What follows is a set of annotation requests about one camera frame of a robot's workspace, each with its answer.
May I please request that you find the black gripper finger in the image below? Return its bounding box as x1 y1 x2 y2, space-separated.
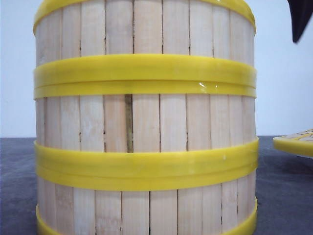
288 0 313 44

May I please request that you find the yellow rimmed steamer lid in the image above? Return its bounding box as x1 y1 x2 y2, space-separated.
273 129 313 157

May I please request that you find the front bamboo steamer basket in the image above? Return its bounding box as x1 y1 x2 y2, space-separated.
36 172 257 235

